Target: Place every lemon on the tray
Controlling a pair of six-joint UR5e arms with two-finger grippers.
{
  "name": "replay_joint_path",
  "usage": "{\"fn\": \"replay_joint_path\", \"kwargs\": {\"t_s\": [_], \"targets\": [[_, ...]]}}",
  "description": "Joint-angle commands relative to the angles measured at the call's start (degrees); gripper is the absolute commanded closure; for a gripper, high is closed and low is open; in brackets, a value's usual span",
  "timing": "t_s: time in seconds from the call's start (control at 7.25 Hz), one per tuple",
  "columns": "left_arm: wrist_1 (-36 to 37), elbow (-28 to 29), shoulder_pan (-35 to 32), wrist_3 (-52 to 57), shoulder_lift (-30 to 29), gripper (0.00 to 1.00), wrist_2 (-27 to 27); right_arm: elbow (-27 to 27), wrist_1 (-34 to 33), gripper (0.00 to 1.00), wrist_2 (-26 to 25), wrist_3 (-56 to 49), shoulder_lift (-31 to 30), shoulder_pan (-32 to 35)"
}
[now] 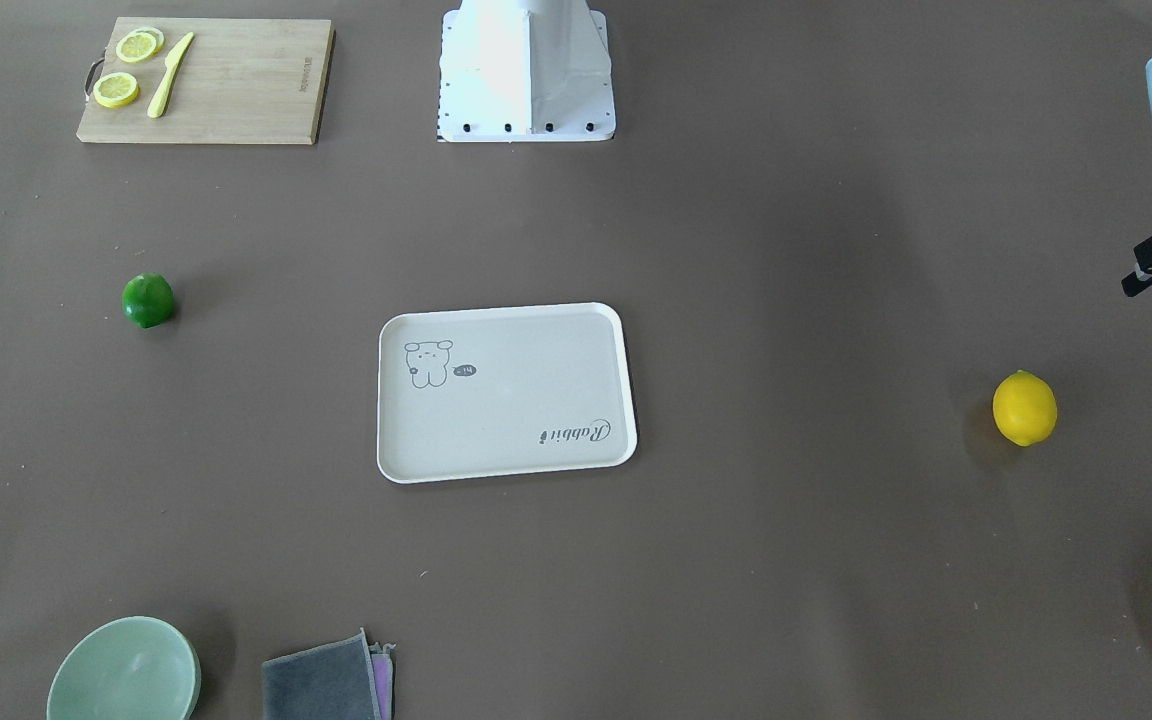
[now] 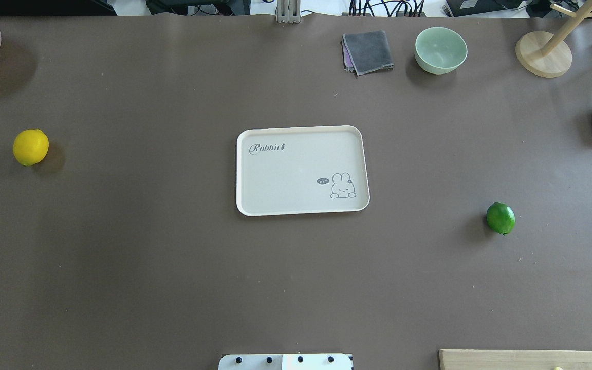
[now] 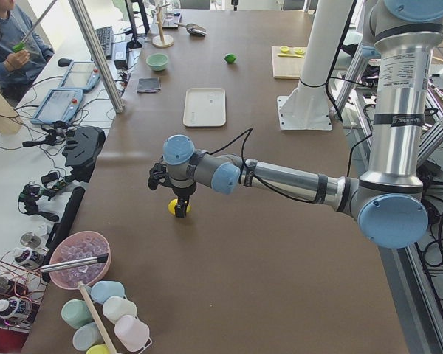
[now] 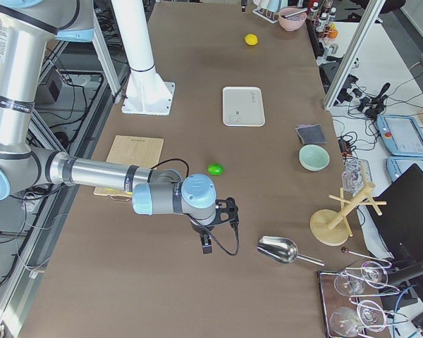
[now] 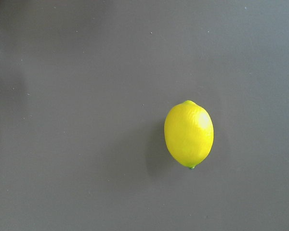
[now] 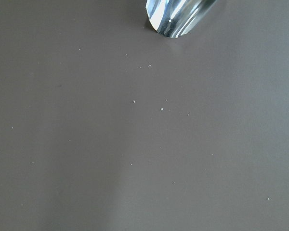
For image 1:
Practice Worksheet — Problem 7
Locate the yellow lemon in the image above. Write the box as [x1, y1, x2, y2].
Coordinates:
[991, 370, 1059, 447]

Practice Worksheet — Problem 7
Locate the green lime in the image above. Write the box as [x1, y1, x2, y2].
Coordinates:
[122, 273, 177, 329]

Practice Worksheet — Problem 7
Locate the beige rabbit tray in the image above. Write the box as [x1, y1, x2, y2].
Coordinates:
[376, 302, 637, 484]

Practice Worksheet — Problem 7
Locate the grey folded cloth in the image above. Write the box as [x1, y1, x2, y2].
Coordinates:
[262, 629, 396, 719]

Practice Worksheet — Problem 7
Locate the yellow plastic knife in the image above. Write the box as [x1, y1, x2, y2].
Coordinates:
[147, 31, 196, 119]

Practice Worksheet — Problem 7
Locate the lemon slice upper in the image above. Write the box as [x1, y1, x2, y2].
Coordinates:
[115, 26, 165, 65]

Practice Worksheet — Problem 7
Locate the lemon slice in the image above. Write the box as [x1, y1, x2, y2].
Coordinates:
[115, 26, 165, 65]
[90, 71, 141, 109]

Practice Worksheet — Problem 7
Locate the lemon slice lower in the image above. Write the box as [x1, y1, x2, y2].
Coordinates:
[90, 71, 141, 109]

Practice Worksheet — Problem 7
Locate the mint green bowl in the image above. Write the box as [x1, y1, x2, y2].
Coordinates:
[46, 616, 202, 719]

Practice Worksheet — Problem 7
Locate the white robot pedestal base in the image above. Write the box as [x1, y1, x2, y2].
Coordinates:
[435, 1, 617, 143]

